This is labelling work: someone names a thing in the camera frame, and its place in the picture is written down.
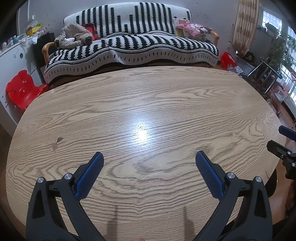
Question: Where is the black metal rack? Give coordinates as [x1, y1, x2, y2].
[246, 60, 282, 95]

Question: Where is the red bag on floor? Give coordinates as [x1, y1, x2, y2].
[220, 52, 237, 70]

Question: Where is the striped beige curtain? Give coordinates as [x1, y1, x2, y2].
[232, 0, 259, 57]

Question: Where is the red bear plastic chair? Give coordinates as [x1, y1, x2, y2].
[6, 70, 49, 110]

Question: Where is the pink cartoon pillow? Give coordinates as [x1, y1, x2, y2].
[174, 19, 212, 39]

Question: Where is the white cabinet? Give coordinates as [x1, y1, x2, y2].
[1, 37, 44, 137]

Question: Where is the black white striped sofa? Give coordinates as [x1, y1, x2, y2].
[44, 2, 219, 85]

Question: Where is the beige clothing pile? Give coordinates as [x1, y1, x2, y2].
[54, 23, 93, 50]

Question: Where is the yellow box on cabinet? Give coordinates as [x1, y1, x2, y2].
[26, 26, 41, 37]

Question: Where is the red backpack on sofa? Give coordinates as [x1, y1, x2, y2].
[82, 23, 99, 41]

